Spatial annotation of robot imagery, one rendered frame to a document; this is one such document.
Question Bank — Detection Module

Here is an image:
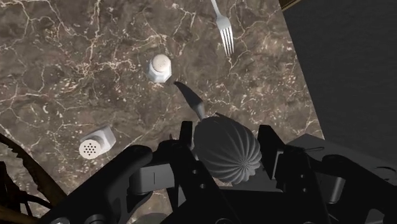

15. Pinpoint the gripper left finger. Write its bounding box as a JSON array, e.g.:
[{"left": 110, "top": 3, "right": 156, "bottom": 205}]
[{"left": 40, "top": 120, "right": 237, "bottom": 224}]

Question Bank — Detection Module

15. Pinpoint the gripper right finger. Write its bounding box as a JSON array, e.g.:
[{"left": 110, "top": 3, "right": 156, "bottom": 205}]
[{"left": 257, "top": 124, "right": 397, "bottom": 224}]

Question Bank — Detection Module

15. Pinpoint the grey ribbed-handle utensil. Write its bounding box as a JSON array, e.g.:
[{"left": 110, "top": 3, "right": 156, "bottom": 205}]
[{"left": 173, "top": 81, "right": 263, "bottom": 185}]

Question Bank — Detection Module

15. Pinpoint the white shaker with holes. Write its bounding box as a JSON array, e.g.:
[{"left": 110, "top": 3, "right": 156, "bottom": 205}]
[{"left": 78, "top": 125, "right": 117, "bottom": 160}]

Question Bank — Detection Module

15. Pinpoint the white salt shaker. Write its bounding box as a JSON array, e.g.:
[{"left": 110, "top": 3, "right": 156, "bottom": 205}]
[{"left": 145, "top": 53, "right": 172, "bottom": 83}]

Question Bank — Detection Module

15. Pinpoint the silver fork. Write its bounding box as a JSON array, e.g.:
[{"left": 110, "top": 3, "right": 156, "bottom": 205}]
[{"left": 211, "top": 0, "right": 235, "bottom": 57}]

